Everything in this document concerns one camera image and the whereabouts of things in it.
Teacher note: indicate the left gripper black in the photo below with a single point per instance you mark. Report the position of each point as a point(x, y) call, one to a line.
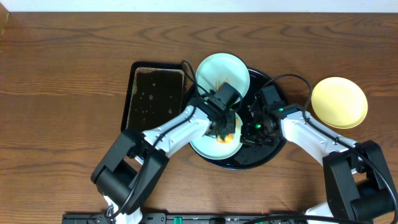
point(222, 125)

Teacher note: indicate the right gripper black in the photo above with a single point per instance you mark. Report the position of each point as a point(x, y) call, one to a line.
point(247, 135)

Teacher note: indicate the yellow sponge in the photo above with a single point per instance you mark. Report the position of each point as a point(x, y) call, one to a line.
point(225, 139)

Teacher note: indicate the light blue plate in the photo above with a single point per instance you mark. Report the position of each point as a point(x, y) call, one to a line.
point(222, 68)
point(211, 148)

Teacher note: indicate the yellow plate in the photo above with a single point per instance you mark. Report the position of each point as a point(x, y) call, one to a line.
point(339, 103)

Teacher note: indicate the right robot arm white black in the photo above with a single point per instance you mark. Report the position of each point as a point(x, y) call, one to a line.
point(358, 183)

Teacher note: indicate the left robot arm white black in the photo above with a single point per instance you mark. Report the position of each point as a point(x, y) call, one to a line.
point(130, 170)

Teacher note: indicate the round black serving tray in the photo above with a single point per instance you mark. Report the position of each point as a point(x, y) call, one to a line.
point(249, 157)

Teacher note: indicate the black rectangular water tray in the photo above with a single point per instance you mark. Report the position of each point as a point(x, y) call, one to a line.
point(154, 95)

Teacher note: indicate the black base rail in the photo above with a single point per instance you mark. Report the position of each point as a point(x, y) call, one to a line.
point(161, 218)

